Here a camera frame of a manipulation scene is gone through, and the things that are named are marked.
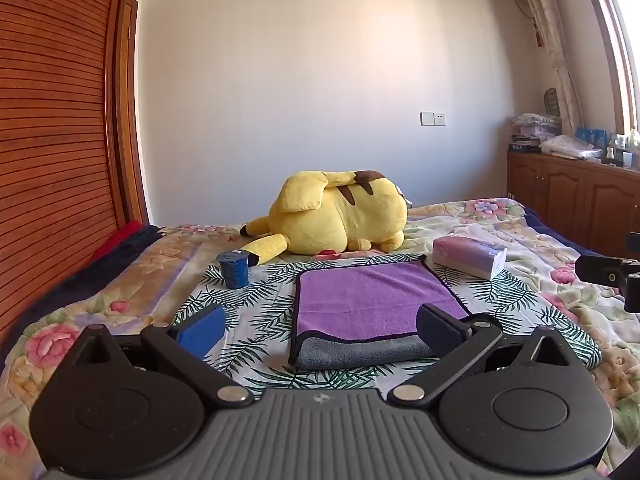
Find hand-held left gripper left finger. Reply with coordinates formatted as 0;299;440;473
70;304;253;408

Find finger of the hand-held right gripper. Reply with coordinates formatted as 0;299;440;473
574;254;640;314

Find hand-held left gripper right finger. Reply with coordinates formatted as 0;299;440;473
387;304;571;407

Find purple and grey towel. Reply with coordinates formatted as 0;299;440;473
288;255;471;371

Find leaf print cloth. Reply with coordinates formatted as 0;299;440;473
170;255;603;397

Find blue cup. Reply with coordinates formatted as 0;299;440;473
218;250;249;290

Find pink tissue pack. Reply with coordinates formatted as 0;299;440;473
432;236;508;281

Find wooden cabinet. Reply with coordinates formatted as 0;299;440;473
506;150;640;261

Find dark blue blanket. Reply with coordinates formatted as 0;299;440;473
0;225;166;361

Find group of bottles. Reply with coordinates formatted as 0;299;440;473
602;129;640;169

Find red cloth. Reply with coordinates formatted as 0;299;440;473
94;220;147;261

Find white plastic bag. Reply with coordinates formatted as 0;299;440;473
540;135;604;162

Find blue boxes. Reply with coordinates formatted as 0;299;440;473
575;126;609;149

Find clutter on cabinet top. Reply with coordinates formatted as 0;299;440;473
509;112;563;154

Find yellow plush toy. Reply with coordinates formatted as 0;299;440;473
240;170;408;267

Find woven hand fan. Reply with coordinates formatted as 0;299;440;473
543;87;564;117

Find floral curtain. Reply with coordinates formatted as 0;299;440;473
510;0;585;136

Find wooden window frame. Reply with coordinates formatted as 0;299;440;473
575;0;640;136

